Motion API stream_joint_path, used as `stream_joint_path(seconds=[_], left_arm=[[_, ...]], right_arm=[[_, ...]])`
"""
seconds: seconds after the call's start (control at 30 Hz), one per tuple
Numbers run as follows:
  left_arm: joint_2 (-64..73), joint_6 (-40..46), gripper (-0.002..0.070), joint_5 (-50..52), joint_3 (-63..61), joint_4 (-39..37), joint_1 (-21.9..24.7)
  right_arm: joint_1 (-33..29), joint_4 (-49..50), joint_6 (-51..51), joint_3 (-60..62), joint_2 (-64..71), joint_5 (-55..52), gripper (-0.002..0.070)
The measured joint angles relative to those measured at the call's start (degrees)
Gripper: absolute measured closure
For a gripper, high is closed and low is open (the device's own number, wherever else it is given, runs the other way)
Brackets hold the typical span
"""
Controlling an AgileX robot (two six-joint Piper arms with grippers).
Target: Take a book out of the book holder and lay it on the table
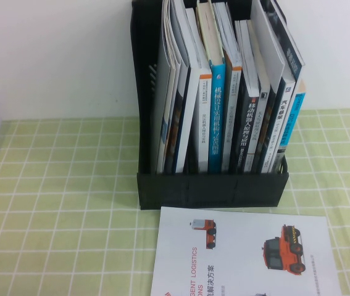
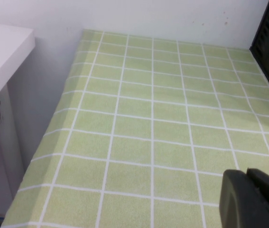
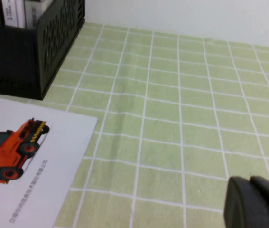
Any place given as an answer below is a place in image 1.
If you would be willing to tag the white brochure with orange trucks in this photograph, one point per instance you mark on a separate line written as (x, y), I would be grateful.
(239, 271)

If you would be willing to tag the white book orange band spine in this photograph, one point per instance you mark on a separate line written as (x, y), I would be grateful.
(205, 123)

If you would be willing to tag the blue spine book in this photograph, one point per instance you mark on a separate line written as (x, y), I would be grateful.
(216, 123)

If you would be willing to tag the black book holder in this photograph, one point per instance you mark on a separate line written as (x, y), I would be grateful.
(211, 189)

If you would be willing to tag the grey book orange band spine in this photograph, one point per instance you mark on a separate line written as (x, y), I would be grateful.
(231, 117)

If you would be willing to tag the white spine book black title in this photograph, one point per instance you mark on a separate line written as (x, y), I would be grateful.
(281, 123)

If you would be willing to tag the cyan spine book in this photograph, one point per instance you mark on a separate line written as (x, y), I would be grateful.
(293, 123)

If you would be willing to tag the dark blue book white title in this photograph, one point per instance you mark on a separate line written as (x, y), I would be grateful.
(292, 58)

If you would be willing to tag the white glossy magazine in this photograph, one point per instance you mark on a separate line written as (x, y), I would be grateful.
(164, 77)

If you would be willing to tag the magazine with dark blue cover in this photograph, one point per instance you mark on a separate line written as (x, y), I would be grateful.
(184, 52)

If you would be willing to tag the green checked tablecloth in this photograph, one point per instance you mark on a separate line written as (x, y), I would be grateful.
(69, 185)

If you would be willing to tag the tall white page magazine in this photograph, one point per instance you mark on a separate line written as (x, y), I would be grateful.
(268, 40)

